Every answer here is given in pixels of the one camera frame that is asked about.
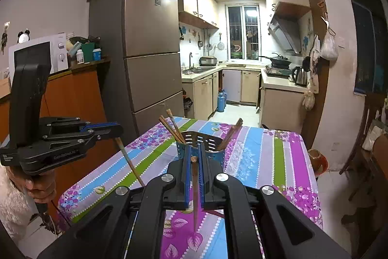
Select white microwave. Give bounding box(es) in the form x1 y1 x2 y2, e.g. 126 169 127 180
8 33 69 77

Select floral striped tablecloth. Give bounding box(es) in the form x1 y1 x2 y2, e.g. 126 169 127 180
57 117 323 259

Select hanging cloth bags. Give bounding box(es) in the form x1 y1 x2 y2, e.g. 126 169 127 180
303 34 320 111

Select green plastic container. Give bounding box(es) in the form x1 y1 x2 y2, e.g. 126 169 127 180
81 43 95 63

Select blue perforated chopstick holder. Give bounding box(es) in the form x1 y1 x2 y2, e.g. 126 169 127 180
175 131 227 172

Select black wok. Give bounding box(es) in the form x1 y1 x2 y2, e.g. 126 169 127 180
259 53 291 68

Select steel range hood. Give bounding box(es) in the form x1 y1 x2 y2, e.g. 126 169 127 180
268 15 304 55

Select wooden chopstick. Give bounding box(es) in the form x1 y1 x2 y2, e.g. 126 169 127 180
159 116 182 144
191 157 199 232
166 109 184 141
221 118 243 152
114 138 145 187

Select dark wooden chair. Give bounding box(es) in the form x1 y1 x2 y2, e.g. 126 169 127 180
341 92 388 226

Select hanging wall ornament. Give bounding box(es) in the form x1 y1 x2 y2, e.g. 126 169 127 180
0 22 10 54

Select beige kitchen base cabinets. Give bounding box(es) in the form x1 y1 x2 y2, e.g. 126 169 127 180
181 65 307 130

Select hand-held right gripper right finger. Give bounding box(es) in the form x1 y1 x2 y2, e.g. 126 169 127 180
198 142 352 259

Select blue gas cylinder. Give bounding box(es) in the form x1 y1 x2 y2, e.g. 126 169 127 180
217 89 227 112

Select black cable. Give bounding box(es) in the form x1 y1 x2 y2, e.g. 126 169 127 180
35 201 73 235

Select person's left hand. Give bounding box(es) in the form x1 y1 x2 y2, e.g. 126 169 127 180
26 170 57 203

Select person's left forearm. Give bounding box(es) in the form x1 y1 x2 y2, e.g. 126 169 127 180
0 166 38 247

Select grey refrigerator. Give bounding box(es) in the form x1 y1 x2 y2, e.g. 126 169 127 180
88 0 185 138

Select hanging white plastic bag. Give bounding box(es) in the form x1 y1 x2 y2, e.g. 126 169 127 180
321 31 338 61

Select twin bell alarm clock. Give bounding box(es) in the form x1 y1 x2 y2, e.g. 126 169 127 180
16 30 31 44

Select brown clay pot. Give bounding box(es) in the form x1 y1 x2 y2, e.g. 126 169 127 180
307 149 328 175

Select orange wooden cabinet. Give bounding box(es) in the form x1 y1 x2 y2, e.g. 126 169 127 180
0 59 111 175

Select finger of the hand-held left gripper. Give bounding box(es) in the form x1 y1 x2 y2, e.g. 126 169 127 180
42 127 123 152
41 117 120 134

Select steel electric kettle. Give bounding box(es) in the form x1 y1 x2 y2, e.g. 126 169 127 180
292 66 309 86

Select gas stove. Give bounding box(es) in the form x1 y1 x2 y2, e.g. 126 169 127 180
266 66 292 78

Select dark window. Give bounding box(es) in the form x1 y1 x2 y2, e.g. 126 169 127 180
352 0 388 96

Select kitchen window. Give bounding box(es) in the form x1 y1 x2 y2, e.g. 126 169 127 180
226 4 259 61

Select beige wall cabinets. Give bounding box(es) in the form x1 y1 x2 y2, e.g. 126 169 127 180
179 0 219 29

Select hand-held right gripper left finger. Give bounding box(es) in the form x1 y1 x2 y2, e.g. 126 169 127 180
38 145 192 259

